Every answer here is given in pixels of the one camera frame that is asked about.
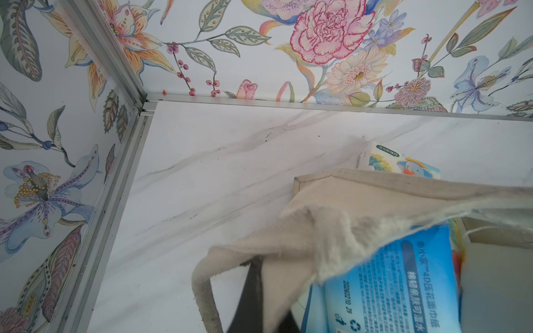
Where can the blue tissue pack edge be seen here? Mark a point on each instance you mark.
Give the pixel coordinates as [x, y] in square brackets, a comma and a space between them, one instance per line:
[409, 285]

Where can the green cartoon tissue pack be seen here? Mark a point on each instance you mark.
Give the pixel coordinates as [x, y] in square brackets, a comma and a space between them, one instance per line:
[458, 240]

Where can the colourful tissue pack at back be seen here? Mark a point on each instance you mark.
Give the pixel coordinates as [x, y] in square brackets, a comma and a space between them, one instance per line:
[381, 158]

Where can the cream canvas tote bag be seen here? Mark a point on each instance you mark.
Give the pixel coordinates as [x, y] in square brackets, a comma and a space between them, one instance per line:
[337, 220]

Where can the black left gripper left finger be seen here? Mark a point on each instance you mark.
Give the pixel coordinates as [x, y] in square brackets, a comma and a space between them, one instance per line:
[249, 313]

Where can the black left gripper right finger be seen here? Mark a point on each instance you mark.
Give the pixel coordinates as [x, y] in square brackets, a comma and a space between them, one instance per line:
[288, 324]

